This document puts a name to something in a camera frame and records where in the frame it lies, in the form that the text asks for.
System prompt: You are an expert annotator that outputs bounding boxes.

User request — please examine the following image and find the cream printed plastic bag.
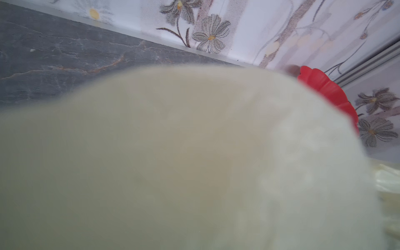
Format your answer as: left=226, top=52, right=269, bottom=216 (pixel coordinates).
left=1, top=65, right=400, bottom=250

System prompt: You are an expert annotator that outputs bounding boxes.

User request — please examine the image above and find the red flower-shaped plate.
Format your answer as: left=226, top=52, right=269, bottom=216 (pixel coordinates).
left=298, top=66, right=359, bottom=135

